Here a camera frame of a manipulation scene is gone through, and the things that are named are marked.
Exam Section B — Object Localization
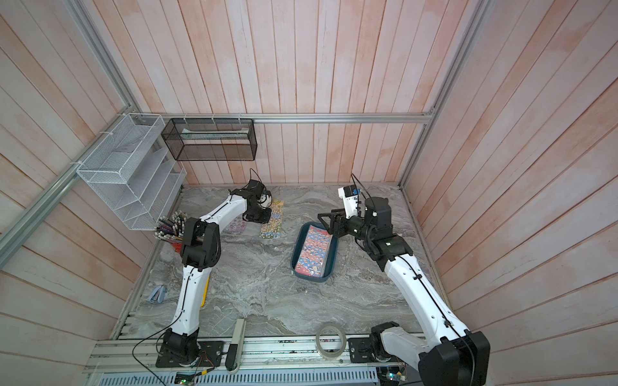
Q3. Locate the grey stapler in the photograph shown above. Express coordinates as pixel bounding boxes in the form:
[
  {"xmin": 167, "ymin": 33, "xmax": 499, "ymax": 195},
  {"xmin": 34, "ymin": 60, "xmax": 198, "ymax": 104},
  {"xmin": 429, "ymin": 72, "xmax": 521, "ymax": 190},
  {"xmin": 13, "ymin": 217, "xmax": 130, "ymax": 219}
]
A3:
[{"xmin": 225, "ymin": 318, "xmax": 246, "ymax": 375}]

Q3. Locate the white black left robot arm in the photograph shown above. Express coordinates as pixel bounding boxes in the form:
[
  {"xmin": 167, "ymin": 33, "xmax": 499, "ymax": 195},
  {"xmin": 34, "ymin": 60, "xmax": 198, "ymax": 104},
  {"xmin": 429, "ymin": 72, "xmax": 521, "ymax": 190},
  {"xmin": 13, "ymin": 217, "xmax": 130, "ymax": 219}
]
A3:
[{"xmin": 161, "ymin": 179, "xmax": 272, "ymax": 366}]

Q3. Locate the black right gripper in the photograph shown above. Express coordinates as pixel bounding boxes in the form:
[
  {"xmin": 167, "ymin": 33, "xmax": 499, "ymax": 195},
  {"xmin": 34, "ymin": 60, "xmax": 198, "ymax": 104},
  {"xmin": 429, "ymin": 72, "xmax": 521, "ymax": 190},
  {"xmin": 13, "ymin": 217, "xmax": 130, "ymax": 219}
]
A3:
[{"xmin": 320, "ymin": 209, "xmax": 377, "ymax": 246}]

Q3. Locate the pink sticker sheet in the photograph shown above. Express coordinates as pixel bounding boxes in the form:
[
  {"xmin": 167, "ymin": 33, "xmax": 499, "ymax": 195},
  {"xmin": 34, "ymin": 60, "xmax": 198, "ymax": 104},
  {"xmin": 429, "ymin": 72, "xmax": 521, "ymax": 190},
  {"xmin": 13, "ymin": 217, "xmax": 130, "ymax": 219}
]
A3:
[{"xmin": 224, "ymin": 216, "xmax": 246, "ymax": 236}]

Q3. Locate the black mesh wall basket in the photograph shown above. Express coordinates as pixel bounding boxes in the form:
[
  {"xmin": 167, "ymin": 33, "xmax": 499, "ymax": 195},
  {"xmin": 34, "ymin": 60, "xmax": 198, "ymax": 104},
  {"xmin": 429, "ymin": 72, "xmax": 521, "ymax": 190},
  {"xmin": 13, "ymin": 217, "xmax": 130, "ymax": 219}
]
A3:
[{"xmin": 162, "ymin": 117, "xmax": 258, "ymax": 162}]

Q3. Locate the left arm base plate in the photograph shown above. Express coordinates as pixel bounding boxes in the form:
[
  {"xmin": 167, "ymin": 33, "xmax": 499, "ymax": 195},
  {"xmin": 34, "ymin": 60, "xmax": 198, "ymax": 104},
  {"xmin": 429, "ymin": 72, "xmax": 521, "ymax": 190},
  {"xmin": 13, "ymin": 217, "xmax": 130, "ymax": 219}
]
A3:
[{"xmin": 155, "ymin": 340, "xmax": 225, "ymax": 368}]

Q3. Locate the red blue cat sticker sheet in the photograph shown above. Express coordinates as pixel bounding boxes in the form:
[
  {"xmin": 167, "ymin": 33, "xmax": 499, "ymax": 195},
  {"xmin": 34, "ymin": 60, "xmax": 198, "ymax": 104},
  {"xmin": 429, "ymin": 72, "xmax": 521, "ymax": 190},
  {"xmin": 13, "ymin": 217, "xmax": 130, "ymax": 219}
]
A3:
[{"xmin": 294, "ymin": 225, "xmax": 332, "ymax": 278}]

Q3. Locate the red pencil cup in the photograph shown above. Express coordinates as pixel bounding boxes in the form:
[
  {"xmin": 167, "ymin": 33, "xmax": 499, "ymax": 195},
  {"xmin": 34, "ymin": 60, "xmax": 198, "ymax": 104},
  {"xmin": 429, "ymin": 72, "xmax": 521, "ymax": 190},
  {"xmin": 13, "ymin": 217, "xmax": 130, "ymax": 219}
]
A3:
[{"xmin": 154, "ymin": 211, "xmax": 188, "ymax": 254}]

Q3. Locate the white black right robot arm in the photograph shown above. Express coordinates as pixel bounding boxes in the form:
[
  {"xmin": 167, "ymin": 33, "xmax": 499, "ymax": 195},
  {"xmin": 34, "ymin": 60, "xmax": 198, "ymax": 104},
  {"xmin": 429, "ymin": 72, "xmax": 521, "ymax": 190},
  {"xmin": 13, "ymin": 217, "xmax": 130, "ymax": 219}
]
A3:
[{"xmin": 318, "ymin": 186, "xmax": 491, "ymax": 385}]

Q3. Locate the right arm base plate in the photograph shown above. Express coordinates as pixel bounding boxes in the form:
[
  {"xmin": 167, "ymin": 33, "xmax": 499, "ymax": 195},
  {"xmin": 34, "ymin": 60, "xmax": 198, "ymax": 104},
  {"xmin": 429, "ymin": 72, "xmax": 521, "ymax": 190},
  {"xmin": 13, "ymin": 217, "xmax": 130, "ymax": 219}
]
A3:
[{"xmin": 347, "ymin": 337, "xmax": 403, "ymax": 363}]

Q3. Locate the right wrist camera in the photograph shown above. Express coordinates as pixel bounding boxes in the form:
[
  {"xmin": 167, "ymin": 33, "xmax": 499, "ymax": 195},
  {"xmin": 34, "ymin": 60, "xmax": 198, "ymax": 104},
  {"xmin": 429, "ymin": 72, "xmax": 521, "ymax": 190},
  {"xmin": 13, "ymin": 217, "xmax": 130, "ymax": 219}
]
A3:
[{"xmin": 338, "ymin": 185, "xmax": 361, "ymax": 219}]

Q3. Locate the clear tape roll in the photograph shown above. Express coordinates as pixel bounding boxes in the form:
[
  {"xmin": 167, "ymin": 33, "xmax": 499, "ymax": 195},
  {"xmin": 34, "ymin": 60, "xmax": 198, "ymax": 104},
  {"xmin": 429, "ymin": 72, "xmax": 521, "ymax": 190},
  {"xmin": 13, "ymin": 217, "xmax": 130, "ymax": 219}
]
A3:
[{"xmin": 315, "ymin": 323, "xmax": 347, "ymax": 360}]

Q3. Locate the white mesh wall shelf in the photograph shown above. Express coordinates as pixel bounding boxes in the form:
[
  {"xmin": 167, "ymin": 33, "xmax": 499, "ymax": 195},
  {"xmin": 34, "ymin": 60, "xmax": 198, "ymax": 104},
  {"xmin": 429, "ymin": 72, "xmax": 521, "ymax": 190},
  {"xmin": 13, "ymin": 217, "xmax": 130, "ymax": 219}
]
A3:
[{"xmin": 77, "ymin": 114, "xmax": 187, "ymax": 231}]

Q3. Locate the blue binder clip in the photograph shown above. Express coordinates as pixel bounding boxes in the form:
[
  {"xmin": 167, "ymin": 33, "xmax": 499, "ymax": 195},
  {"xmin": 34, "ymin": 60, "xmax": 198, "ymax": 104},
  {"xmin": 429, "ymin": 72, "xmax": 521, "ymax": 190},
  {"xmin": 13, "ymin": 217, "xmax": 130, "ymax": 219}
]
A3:
[{"xmin": 148, "ymin": 285, "xmax": 167, "ymax": 304}]

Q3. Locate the colourful small sticker sheet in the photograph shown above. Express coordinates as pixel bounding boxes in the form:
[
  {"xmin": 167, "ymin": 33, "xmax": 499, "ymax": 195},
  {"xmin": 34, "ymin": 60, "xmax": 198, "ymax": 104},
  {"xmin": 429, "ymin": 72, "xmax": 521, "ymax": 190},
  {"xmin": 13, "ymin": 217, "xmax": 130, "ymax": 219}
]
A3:
[{"xmin": 260, "ymin": 199, "xmax": 284, "ymax": 239}]

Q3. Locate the teal storage box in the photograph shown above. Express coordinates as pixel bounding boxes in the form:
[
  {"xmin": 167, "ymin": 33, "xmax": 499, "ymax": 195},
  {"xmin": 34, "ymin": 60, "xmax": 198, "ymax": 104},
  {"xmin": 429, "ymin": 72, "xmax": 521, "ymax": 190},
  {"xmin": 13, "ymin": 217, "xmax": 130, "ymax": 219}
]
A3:
[{"xmin": 291, "ymin": 222, "xmax": 338, "ymax": 282}]

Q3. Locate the yellow calculator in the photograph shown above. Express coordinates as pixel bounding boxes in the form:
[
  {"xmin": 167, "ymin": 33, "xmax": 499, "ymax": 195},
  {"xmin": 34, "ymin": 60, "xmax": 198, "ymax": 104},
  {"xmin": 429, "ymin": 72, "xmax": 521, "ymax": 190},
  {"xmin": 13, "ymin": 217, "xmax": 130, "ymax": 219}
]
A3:
[{"xmin": 201, "ymin": 278, "xmax": 209, "ymax": 309}]

